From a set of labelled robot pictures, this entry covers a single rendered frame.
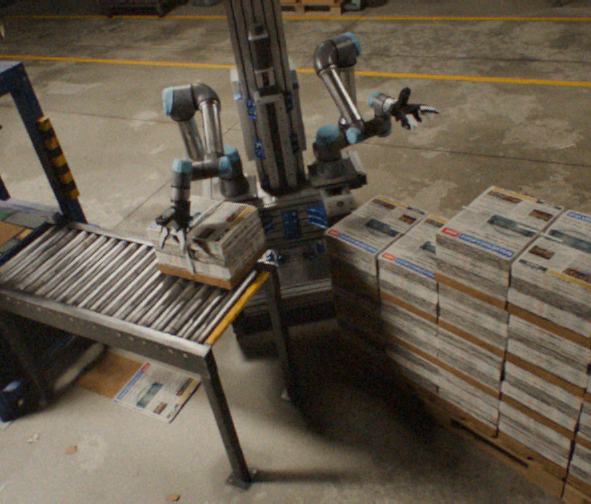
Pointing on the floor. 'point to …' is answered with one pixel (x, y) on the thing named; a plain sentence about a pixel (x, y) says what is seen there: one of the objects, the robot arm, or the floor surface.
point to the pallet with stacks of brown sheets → (314, 5)
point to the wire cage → (133, 5)
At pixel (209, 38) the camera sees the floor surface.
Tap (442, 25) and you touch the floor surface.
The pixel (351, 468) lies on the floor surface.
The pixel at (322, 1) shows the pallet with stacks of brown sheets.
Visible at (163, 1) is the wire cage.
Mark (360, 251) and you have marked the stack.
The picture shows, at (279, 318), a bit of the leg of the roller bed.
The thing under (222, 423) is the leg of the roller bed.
